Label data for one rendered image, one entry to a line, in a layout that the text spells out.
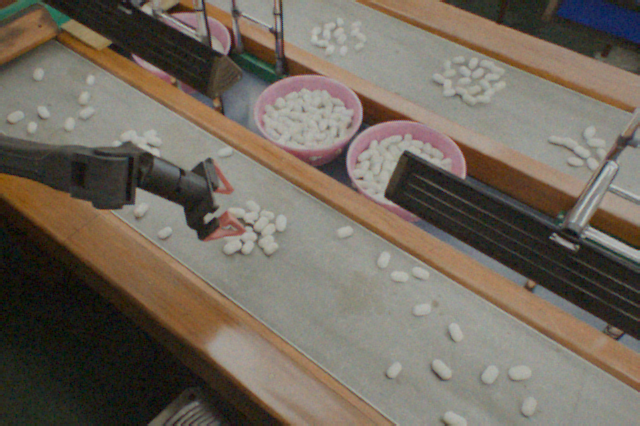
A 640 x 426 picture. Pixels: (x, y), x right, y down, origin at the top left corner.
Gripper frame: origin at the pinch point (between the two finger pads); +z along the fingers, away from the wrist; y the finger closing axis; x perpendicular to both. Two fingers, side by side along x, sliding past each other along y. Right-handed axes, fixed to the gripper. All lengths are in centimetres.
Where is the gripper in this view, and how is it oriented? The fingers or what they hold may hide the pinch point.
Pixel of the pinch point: (234, 210)
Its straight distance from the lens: 96.3
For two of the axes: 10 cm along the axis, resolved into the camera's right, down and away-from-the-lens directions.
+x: 7.4, -5.6, -3.7
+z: 6.1, 3.2, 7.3
